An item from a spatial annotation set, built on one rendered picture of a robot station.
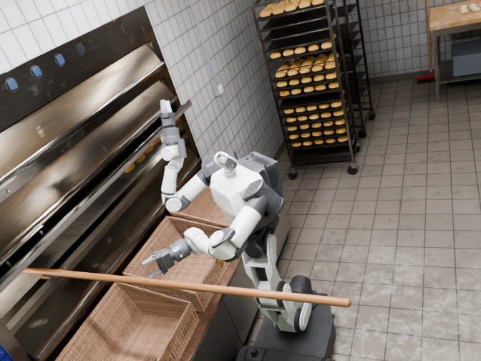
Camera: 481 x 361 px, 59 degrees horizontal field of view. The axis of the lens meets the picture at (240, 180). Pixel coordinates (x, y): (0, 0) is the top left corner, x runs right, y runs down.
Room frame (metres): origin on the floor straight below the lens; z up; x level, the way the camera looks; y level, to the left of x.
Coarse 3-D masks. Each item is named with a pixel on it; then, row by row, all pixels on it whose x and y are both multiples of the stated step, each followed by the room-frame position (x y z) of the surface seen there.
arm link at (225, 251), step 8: (200, 240) 1.57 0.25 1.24; (208, 240) 1.53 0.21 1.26; (200, 248) 1.53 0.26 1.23; (208, 248) 1.47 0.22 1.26; (216, 248) 1.42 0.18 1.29; (224, 248) 1.41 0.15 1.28; (232, 248) 1.42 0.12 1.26; (216, 256) 1.43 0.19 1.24; (224, 256) 1.42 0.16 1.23; (232, 256) 1.41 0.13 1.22
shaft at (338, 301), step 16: (32, 272) 1.82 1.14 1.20; (48, 272) 1.76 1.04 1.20; (64, 272) 1.71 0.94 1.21; (80, 272) 1.67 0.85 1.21; (176, 288) 1.38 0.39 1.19; (192, 288) 1.34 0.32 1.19; (208, 288) 1.30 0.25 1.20; (224, 288) 1.27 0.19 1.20; (240, 288) 1.24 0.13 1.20; (336, 304) 1.03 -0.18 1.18
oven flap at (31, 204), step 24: (144, 96) 2.84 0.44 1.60; (168, 96) 3.01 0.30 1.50; (120, 120) 2.57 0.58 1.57; (144, 120) 2.70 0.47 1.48; (96, 144) 2.33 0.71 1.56; (120, 144) 2.44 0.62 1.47; (48, 168) 2.05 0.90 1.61; (72, 168) 2.13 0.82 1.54; (96, 168) 2.20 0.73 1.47; (24, 192) 1.89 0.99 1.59; (48, 192) 1.96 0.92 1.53; (72, 192) 2.01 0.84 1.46; (0, 216) 1.74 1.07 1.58; (24, 216) 1.80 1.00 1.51; (0, 240) 1.67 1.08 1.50
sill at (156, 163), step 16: (160, 160) 2.72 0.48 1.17; (144, 176) 2.54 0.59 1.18; (128, 192) 2.38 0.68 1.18; (112, 208) 2.24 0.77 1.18; (96, 224) 2.12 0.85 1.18; (80, 240) 2.01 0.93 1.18; (64, 256) 1.90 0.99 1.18; (32, 288) 1.71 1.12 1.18; (48, 288) 1.72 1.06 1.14; (16, 304) 1.62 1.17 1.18; (32, 304) 1.63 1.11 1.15; (16, 320) 1.55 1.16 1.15
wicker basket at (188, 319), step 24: (120, 288) 1.98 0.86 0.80; (96, 312) 1.81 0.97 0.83; (120, 312) 1.89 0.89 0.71; (144, 312) 1.95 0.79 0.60; (168, 312) 1.85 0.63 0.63; (192, 312) 1.74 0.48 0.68; (96, 336) 1.72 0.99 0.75; (144, 336) 1.78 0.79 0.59; (72, 360) 1.58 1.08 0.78; (96, 360) 1.63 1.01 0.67; (120, 360) 1.66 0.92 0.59; (144, 360) 1.61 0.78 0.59; (168, 360) 1.50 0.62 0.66
